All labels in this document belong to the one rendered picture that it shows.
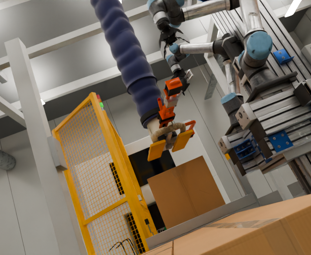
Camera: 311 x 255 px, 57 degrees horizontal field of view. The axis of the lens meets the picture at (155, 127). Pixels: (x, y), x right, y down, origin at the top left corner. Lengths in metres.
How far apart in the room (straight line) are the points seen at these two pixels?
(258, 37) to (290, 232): 1.06
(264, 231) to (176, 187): 1.35
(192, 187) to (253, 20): 1.03
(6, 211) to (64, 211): 9.40
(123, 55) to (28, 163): 10.13
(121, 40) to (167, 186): 1.11
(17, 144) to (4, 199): 2.08
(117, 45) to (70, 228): 1.54
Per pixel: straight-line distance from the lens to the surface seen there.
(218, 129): 11.52
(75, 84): 10.18
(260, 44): 1.48
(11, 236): 11.85
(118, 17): 2.39
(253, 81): 1.57
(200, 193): 1.89
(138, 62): 2.12
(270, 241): 0.59
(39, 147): 2.86
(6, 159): 11.44
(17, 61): 3.37
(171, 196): 1.90
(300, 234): 0.60
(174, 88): 1.42
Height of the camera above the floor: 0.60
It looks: 19 degrees up
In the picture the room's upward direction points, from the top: 23 degrees counter-clockwise
